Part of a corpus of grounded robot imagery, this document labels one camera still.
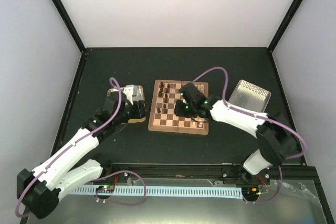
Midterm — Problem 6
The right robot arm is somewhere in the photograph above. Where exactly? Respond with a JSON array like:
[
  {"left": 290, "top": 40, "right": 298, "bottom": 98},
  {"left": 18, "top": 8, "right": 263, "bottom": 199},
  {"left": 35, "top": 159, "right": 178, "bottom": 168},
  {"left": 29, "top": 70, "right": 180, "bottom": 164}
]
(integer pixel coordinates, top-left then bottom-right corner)
[{"left": 174, "top": 82, "right": 299, "bottom": 184}]

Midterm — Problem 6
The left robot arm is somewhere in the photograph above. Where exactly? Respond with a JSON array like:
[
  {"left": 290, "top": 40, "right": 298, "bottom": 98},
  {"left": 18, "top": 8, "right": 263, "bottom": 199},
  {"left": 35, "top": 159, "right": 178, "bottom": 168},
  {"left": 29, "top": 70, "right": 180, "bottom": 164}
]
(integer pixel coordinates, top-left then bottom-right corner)
[{"left": 16, "top": 94, "right": 148, "bottom": 219}]

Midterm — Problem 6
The wooden chess board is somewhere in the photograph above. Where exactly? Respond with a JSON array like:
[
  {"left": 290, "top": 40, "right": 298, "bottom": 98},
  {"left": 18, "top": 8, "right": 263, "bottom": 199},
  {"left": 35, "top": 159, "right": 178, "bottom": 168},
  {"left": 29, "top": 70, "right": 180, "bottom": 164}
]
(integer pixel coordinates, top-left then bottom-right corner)
[{"left": 148, "top": 80, "right": 209, "bottom": 135}]

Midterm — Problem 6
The left controller board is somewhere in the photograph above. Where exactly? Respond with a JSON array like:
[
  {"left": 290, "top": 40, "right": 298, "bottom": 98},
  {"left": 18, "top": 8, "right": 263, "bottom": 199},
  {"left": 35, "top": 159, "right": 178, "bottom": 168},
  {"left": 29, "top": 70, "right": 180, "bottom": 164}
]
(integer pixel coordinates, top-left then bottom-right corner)
[{"left": 96, "top": 185, "right": 114, "bottom": 194}]

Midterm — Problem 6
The controller board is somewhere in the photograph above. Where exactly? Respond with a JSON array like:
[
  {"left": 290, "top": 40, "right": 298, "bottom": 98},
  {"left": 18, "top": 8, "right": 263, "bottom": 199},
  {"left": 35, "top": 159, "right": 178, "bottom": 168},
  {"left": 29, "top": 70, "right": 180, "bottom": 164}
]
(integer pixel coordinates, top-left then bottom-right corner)
[
  {"left": 241, "top": 187, "right": 264, "bottom": 195},
  {"left": 96, "top": 185, "right": 114, "bottom": 194}
]

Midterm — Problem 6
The right controller board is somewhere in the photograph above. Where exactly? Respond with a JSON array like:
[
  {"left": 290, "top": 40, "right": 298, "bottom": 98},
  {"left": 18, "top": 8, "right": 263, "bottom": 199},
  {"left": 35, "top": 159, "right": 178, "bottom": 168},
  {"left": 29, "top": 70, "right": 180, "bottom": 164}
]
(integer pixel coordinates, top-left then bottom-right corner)
[{"left": 241, "top": 187, "right": 264, "bottom": 195}]

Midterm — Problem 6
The yellow metal tin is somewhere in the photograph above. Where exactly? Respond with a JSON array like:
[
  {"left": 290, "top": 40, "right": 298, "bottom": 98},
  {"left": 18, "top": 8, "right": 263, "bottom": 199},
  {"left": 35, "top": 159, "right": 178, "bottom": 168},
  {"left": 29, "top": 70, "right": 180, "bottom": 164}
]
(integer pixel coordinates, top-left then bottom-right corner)
[{"left": 106, "top": 85, "right": 146, "bottom": 125}]

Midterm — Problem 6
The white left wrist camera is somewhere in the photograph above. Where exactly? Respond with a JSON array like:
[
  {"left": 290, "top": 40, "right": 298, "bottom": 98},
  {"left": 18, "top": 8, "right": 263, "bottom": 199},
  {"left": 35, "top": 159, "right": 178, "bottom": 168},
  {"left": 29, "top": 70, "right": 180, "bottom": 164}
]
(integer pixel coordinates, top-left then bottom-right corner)
[{"left": 122, "top": 84, "right": 145, "bottom": 104}]

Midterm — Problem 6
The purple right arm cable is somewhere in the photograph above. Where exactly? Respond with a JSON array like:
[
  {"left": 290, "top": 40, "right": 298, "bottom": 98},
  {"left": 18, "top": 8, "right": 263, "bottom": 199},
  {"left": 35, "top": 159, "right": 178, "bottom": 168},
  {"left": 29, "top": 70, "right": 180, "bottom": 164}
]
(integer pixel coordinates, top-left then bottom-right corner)
[{"left": 190, "top": 67, "right": 308, "bottom": 205}]

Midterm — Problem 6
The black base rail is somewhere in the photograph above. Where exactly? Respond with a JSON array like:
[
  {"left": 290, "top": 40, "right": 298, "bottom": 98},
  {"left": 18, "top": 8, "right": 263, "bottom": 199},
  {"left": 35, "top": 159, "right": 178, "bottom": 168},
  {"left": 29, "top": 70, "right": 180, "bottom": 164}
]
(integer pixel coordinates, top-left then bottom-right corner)
[{"left": 39, "top": 163, "right": 318, "bottom": 183}]

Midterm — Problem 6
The white slotted cable duct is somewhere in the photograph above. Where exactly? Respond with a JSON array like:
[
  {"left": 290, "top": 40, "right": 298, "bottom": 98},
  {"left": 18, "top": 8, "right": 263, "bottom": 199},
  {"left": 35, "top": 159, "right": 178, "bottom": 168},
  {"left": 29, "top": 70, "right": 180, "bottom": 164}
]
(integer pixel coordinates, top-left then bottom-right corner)
[{"left": 71, "top": 185, "right": 243, "bottom": 199}]

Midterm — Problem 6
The black frame post right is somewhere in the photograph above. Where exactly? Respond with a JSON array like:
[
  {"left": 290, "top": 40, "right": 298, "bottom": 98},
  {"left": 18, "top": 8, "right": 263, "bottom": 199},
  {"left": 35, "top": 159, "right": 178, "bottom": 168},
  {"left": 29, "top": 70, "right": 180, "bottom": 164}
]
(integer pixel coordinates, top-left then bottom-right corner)
[{"left": 268, "top": 0, "right": 303, "bottom": 53}]

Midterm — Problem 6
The black frame post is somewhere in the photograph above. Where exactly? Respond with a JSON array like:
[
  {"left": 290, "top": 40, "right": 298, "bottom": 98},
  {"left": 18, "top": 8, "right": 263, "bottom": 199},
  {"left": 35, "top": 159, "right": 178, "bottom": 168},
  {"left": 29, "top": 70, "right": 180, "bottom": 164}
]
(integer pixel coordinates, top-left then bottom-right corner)
[
  {"left": 51, "top": 0, "right": 86, "bottom": 53},
  {"left": 268, "top": 0, "right": 303, "bottom": 53}
]

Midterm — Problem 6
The black frame post left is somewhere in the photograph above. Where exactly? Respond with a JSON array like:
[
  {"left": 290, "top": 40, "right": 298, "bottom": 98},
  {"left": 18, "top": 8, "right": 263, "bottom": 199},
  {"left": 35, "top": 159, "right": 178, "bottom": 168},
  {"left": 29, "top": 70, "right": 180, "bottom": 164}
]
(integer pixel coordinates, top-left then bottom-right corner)
[{"left": 51, "top": 0, "right": 86, "bottom": 53}]

